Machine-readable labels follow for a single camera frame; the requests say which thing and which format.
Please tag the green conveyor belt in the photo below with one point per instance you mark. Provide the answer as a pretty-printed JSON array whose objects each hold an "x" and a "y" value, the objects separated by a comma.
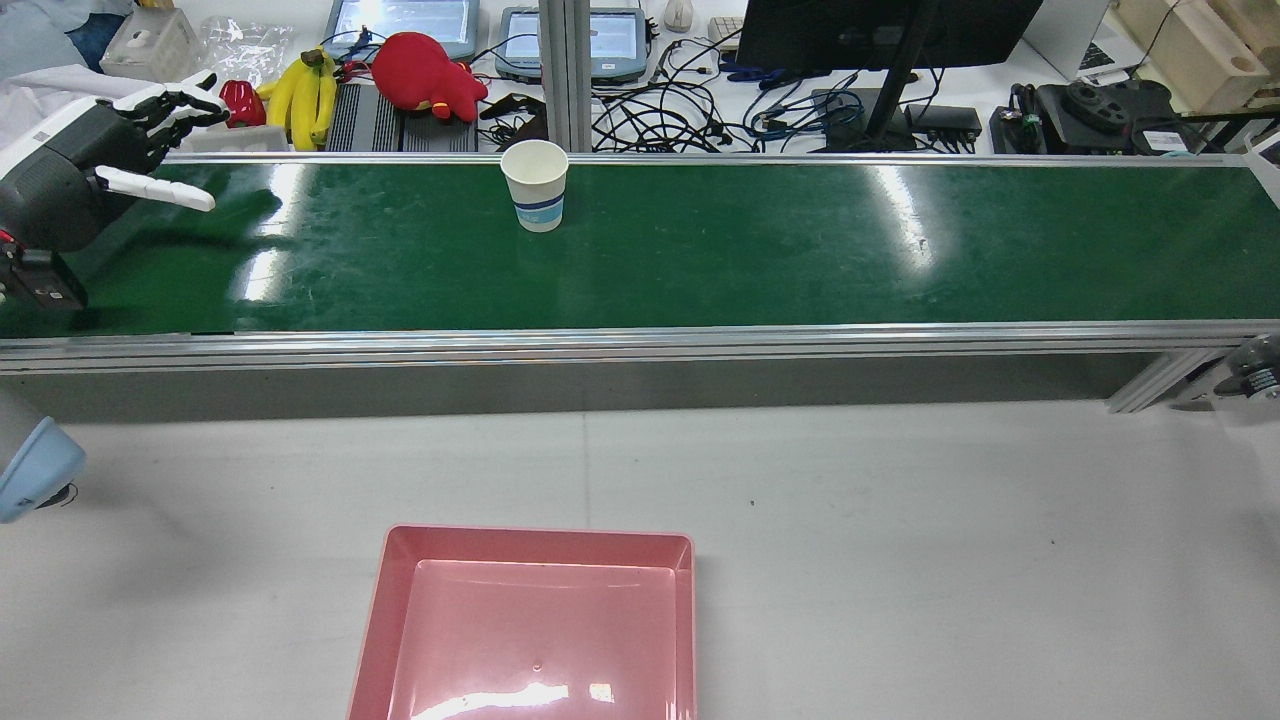
[{"x": 800, "y": 250}]

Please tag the grey touchscreen teach pendant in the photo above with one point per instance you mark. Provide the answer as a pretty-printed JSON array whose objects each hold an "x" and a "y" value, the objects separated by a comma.
[
  {"x": 615, "y": 40},
  {"x": 410, "y": 20}
]

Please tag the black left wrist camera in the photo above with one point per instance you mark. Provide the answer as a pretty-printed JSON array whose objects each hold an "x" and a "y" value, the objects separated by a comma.
[{"x": 40, "y": 280}]

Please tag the red plush toy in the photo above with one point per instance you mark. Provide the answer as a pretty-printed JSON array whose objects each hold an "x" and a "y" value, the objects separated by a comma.
[{"x": 425, "y": 75}]

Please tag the clear plastic container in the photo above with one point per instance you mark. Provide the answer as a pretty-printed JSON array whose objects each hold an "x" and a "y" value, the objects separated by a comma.
[{"x": 150, "y": 45}]

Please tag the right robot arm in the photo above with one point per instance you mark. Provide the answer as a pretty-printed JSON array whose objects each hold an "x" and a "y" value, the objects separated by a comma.
[{"x": 1255, "y": 365}]

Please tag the small red toy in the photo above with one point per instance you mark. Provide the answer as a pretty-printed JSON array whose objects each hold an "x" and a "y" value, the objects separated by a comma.
[{"x": 243, "y": 103}]

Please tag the person in white coat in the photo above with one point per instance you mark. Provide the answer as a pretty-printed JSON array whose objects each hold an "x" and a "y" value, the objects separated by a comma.
[{"x": 50, "y": 40}]

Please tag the beige keyboard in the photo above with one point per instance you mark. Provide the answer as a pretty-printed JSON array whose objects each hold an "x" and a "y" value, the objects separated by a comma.
[{"x": 726, "y": 30}]

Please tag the black multiport hub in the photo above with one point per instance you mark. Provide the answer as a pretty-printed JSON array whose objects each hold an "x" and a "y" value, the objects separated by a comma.
[{"x": 945, "y": 120}]

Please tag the black Huawei monitor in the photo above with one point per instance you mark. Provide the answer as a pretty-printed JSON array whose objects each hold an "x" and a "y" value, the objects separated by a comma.
[{"x": 890, "y": 30}]

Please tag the white paper cup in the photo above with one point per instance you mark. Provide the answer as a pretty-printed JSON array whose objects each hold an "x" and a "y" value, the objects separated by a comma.
[{"x": 536, "y": 185}]

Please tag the aluminium profile column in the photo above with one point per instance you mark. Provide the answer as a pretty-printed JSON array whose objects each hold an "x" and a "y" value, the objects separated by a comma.
[{"x": 565, "y": 70}]

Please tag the pink plastic basket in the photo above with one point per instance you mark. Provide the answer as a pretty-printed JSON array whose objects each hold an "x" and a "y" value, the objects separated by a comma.
[{"x": 530, "y": 630}]

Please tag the black curved bracket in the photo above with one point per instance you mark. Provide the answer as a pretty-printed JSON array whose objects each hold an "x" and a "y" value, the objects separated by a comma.
[{"x": 512, "y": 107}]

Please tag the white computer mouse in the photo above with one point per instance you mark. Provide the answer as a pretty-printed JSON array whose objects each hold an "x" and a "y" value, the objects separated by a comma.
[{"x": 678, "y": 14}]

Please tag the wooden box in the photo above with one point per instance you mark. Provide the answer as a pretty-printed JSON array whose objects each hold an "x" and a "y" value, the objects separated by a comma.
[{"x": 1200, "y": 50}]

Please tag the silver laptop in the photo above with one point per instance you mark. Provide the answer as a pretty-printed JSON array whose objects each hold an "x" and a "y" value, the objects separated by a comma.
[{"x": 1080, "y": 40}]

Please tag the clear plastic bag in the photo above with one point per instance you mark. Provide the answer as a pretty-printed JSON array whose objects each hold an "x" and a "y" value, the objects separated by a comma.
[{"x": 248, "y": 45}]

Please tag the ribbed metal computer case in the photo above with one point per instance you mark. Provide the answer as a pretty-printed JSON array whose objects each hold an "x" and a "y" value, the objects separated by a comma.
[{"x": 365, "y": 120}]

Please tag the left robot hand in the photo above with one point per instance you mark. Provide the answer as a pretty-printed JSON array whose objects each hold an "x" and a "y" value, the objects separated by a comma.
[{"x": 70, "y": 190}]

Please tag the black flange mount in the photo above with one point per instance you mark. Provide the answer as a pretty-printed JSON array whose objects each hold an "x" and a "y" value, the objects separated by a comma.
[{"x": 1095, "y": 115}]

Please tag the yellow banana bunch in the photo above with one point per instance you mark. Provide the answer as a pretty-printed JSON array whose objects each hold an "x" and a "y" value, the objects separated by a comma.
[{"x": 305, "y": 95}]

